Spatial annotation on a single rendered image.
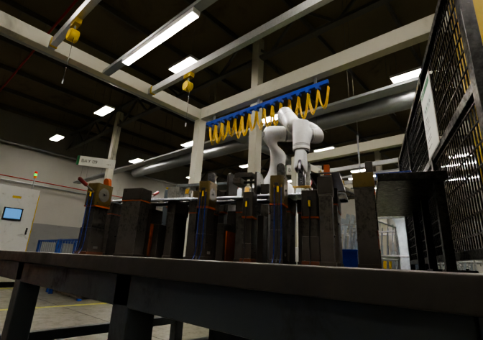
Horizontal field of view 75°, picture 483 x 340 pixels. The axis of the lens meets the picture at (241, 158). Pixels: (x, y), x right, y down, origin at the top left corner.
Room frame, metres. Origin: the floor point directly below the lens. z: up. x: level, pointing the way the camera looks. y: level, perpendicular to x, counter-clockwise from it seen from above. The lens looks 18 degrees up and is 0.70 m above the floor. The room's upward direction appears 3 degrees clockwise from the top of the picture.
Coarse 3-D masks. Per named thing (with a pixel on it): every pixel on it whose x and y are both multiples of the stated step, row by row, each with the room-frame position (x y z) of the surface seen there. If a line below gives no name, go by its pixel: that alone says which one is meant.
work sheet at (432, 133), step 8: (432, 72) 1.05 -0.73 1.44; (424, 88) 1.16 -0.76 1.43; (424, 96) 1.19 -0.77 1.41; (432, 96) 1.06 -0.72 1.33; (424, 104) 1.21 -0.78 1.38; (432, 104) 1.08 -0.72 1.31; (424, 112) 1.23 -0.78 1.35; (432, 112) 1.10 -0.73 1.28; (424, 120) 1.25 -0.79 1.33; (432, 120) 1.11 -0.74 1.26; (432, 128) 1.13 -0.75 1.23; (432, 136) 1.15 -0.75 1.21; (440, 136) 1.06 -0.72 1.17; (432, 144) 1.18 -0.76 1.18; (432, 152) 1.20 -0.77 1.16
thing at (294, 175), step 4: (292, 168) 8.19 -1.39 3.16; (292, 172) 8.19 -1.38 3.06; (292, 176) 8.19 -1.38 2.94; (296, 176) 8.11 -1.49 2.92; (292, 180) 8.19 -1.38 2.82; (296, 180) 8.11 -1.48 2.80; (292, 184) 8.19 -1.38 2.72; (296, 184) 8.11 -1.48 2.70; (296, 212) 8.11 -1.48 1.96; (296, 216) 8.11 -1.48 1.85; (296, 220) 8.11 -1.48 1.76; (296, 224) 8.11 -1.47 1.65; (296, 228) 8.11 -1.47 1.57; (296, 232) 8.11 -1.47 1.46; (296, 236) 8.11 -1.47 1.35; (296, 240) 8.11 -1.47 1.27; (296, 244) 8.11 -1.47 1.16
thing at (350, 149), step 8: (392, 136) 6.44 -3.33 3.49; (400, 136) 6.34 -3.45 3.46; (352, 144) 7.06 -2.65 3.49; (360, 144) 6.93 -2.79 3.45; (368, 144) 6.81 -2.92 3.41; (376, 144) 6.69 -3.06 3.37; (384, 144) 6.58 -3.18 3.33; (392, 144) 6.46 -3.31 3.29; (400, 144) 6.40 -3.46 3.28; (312, 152) 7.78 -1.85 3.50; (320, 152) 7.63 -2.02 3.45; (328, 152) 7.47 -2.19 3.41; (336, 152) 7.33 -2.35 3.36; (344, 152) 7.20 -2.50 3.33; (352, 152) 7.07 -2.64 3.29; (360, 152) 7.02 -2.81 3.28; (312, 160) 7.79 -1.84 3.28; (320, 160) 7.76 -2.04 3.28; (312, 168) 8.76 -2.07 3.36; (344, 176) 9.27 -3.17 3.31; (456, 176) 8.63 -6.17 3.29
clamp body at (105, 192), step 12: (96, 192) 1.62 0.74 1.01; (108, 192) 1.69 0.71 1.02; (96, 204) 1.63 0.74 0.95; (108, 204) 1.70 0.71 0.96; (84, 216) 1.64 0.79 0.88; (96, 216) 1.65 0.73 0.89; (84, 228) 1.63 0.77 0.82; (96, 228) 1.66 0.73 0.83; (84, 240) 1.63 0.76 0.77; (96, 240) 1.67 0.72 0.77; (84, 252) 1.62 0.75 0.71; (96, 252) 1.68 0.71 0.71
